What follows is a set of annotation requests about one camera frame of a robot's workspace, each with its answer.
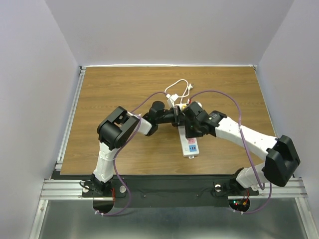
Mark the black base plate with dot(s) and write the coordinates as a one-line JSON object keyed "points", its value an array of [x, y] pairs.
{"points": [[155, 191]]}

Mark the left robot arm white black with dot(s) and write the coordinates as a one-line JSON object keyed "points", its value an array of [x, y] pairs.
{"points": [[115, 131]]}

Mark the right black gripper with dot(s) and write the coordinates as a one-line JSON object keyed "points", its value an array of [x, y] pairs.
{"points": [[189, 132]]}

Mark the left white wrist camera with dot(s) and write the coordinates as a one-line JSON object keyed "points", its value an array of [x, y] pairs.
{"points": [[171, 99]]}

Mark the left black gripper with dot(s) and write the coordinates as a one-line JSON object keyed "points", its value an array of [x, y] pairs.
{"points": [[178, 117]]}

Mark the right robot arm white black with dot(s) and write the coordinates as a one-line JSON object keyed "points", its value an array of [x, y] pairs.
{"points": [[279, 155]]}

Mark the white power strip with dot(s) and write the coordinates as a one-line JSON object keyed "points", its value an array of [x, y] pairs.
{"points": [[189, 146]]}

